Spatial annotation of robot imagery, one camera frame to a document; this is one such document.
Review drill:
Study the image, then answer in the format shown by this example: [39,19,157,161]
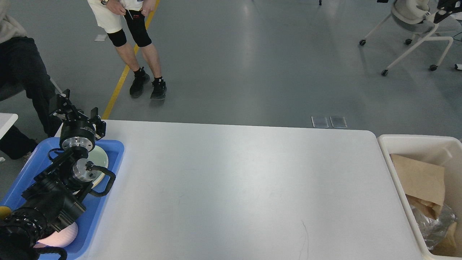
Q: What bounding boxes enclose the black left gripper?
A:
[50,90,106,152]

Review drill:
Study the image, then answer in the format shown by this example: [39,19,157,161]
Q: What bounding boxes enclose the green ceramic plate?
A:
[87,146,109,168]

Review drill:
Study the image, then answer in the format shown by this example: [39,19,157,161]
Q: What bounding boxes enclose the pink ceramic mug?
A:
[34,222,79,248]

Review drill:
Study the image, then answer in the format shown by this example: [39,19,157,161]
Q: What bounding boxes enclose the dark green ceramic mug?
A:
[0,205,12,220]

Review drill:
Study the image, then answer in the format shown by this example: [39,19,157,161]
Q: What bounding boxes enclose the brown paper bag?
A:
[431,222,457,257]
[391,154,446,220]

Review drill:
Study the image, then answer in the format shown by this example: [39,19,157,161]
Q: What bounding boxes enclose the silver foil bag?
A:
[411,204,457,251]

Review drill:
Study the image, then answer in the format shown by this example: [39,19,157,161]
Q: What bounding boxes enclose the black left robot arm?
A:
[1,89,116,260]

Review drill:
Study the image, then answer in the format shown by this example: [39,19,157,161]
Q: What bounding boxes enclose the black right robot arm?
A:
[433,0,462,24]

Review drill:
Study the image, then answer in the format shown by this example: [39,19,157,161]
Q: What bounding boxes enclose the white chair near person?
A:
[50,78,67,97]

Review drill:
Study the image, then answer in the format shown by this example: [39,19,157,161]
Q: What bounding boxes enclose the person in cream sweater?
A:
[0,0,61,138]

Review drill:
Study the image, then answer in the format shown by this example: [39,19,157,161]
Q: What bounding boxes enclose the left floor socket plate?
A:
[311,116,330,129]

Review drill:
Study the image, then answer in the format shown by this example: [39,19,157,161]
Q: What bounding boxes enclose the floor socket plate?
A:
[311,116,330,129]
[330,116,348,129]

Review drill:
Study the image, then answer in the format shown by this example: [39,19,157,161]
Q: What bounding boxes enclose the right floor socket plate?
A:
[330,116,348,129]

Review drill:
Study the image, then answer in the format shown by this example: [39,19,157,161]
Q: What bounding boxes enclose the white office chair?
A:
[359,0,454,76]

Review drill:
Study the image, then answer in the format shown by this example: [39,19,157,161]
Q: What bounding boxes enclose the white plastic bin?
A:
[378,134,462,260]

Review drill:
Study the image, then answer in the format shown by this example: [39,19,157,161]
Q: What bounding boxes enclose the brown paper bag in bin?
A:
[431,222,457,257]

